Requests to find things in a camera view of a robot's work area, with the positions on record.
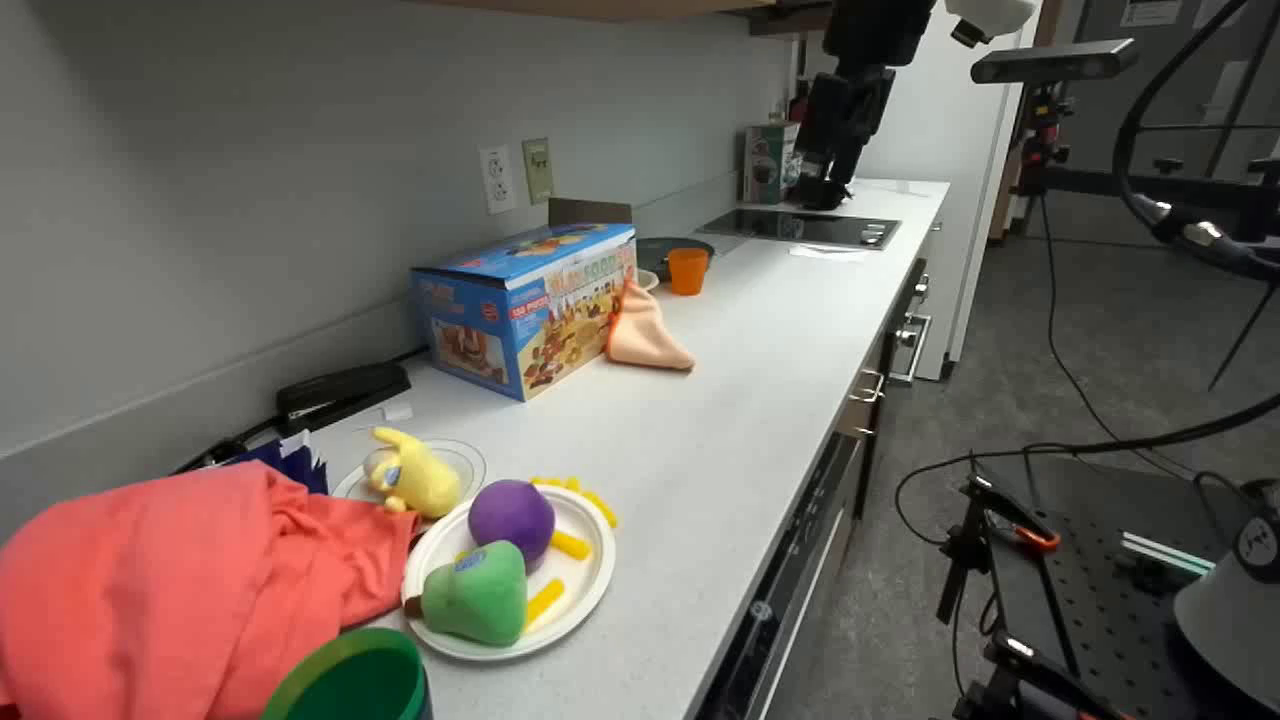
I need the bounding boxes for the orange cloth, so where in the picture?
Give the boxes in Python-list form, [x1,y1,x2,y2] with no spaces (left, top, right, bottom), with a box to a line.
[600,275,700,378]

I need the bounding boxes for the thin black floor cable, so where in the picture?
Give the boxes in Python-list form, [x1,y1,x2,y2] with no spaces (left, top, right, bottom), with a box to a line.
[890,383,1280,553]

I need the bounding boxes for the orange cup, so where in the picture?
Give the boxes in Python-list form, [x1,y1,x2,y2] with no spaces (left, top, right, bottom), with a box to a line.
[660,243,714,301]

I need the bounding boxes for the dark blue fabric item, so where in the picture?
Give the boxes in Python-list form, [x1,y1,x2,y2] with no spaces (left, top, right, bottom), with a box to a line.
[244,435,330,495]

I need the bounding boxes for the yellow plush toy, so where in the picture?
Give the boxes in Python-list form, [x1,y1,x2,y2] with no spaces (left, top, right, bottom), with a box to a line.
[359,423,467,523]

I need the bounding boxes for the black camera boom stand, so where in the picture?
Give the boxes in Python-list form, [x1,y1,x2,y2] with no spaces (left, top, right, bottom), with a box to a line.
[1010,75,1280,252]

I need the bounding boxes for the grey round base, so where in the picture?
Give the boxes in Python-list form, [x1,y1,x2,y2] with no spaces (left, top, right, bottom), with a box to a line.
[1172,545,1280,717]

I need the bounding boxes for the white paper plate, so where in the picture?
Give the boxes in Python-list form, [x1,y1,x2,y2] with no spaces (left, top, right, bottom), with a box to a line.
[400,482,620,670]

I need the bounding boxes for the dark brown flat board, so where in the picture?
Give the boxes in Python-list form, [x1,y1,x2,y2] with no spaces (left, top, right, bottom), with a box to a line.
[544,198,636,232]

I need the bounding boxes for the black depth camera bar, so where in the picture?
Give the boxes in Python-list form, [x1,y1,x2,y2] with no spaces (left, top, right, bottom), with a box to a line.
[969,32,1142,87]

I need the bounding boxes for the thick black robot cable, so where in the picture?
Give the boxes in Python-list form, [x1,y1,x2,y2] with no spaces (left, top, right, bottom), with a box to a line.
[1113,0,1280,286]

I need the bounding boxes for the green bowl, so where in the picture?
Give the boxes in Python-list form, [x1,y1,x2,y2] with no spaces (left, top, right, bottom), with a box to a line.
[258,623,437,720]

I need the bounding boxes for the black stapler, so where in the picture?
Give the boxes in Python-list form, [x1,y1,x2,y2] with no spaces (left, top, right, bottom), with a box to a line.
[272,355,417,435]

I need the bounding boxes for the green plush pear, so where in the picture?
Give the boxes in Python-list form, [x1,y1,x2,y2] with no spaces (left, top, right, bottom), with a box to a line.
[421,536,532,654]

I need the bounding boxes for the teal stick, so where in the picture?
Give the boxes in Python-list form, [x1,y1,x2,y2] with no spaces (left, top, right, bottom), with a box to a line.
[1114,527,1220,579]

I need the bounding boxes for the colourful toy box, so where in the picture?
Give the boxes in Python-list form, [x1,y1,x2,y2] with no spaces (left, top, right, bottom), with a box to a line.
[407,221,645,404]

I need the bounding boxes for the white wall outlet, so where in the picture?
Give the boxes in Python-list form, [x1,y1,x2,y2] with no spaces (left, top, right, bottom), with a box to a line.
[477,140,521,218]

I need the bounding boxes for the black tripod with orange clamp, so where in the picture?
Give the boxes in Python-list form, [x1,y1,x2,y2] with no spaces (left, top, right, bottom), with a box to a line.
[930,473,1071,720]

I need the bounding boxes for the beige wall switch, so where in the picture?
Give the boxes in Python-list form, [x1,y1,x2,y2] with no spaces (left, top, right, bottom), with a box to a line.
[515,134,555,207]

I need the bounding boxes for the small clear plate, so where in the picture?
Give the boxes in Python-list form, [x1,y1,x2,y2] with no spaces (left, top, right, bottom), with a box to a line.
[330,435,492,512]

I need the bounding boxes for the silver drawer handle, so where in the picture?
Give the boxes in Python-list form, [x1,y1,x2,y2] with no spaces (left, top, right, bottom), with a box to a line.
[887,314,930,355]
[844,366,887,408]

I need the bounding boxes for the coral red cloth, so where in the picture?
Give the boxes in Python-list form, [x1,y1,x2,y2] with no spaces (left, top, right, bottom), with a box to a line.
[0,462,421,720]

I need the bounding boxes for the purple plush ball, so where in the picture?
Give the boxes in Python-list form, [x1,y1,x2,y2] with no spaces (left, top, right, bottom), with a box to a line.
[464,475,561,571]

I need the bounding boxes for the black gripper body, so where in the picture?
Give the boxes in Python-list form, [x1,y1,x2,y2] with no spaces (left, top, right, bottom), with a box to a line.
[791,67,895,181]

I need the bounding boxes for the black perforated breadboard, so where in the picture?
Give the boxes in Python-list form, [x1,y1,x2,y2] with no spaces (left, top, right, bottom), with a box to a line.
[990,458,1280,720]

